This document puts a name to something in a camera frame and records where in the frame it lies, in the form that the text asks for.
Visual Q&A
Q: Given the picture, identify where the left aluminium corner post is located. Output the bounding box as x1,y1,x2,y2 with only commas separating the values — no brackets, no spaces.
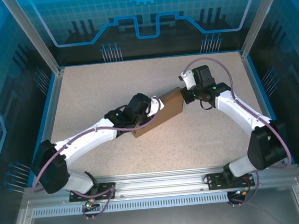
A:
1,0,65,79

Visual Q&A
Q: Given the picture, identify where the aluminium bench frame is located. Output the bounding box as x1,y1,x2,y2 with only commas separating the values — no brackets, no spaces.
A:
5,177,299,224

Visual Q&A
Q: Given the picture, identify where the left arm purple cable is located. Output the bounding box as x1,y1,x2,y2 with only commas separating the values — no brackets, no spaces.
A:
25,97,174,224

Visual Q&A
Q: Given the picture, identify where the slotted grey cable duct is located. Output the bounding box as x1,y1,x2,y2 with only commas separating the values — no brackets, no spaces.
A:
31,192,230,219

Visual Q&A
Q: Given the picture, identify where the right aluminium corner post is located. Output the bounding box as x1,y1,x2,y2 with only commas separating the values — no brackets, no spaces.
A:
235,0,293,60

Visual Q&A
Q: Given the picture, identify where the brown cardboard box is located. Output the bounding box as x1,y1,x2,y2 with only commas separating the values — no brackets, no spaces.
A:
127,86,187,139

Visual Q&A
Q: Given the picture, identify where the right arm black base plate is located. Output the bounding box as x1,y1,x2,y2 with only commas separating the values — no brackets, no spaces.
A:
204,169,256,191

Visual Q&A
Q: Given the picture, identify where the cable connector with led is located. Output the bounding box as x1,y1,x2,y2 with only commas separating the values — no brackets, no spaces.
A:
233,185,253,198
81,197,100,213

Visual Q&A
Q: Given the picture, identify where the aluminium corner post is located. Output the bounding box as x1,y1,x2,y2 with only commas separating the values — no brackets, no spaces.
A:
235,0,293,60
1,0,65,79

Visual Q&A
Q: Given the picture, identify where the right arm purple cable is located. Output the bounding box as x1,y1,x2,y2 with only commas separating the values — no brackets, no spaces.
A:
181,51,296,211

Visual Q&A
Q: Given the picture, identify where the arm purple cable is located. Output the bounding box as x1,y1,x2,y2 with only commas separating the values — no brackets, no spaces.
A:
25,97,174,224
181,51,296,211

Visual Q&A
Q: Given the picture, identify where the aluminium blue side rail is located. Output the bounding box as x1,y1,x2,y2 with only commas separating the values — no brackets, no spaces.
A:
240,47,295,168
17,67,75,187

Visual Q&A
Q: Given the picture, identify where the aluminium front rail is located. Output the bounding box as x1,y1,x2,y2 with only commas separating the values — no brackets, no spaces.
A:
22,158,299,210

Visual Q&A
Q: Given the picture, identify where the left cable connector with LED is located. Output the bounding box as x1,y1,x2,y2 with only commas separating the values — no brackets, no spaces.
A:
81,197,100,213

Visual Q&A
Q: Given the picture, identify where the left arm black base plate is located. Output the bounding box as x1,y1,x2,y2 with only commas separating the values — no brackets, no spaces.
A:
67,182,118,204

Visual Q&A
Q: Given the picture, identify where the left aluminium blue side rail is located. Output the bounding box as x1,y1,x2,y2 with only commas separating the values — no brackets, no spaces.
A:
17,67,75,187

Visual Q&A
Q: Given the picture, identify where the right cable connector with LED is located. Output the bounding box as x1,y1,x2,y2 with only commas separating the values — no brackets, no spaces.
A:
233,185,253,198

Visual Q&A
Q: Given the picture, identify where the right aluminium blue side rail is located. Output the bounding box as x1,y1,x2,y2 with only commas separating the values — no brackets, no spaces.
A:
240,47,295,168

